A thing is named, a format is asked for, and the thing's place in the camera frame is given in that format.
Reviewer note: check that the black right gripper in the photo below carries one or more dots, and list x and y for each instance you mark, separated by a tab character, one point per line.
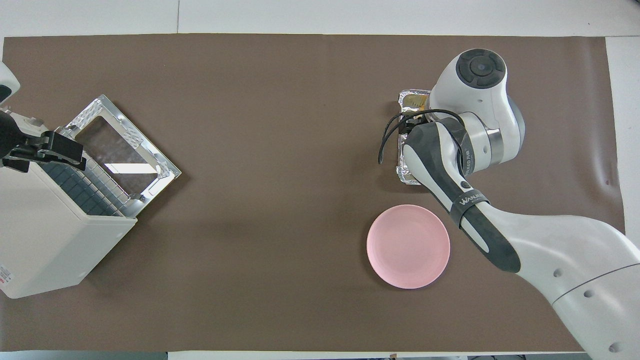
414	123

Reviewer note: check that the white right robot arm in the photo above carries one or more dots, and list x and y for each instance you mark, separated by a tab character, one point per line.
575	250

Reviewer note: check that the aluminium foil tray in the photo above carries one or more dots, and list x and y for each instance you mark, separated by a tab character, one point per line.
404	172

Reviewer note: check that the pink round plate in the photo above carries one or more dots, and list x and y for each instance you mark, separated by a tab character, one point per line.
407	247

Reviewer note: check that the cream white toaster oven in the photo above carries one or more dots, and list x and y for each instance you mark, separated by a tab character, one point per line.
45	240

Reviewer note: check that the glass oven door metal frame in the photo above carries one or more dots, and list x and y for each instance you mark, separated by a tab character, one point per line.
125	150

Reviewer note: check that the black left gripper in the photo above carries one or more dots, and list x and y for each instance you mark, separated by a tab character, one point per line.
11	137

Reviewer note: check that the brown table mat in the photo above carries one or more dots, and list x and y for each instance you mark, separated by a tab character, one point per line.
250	280

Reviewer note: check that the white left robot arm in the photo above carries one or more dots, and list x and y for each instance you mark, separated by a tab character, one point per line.
7	82

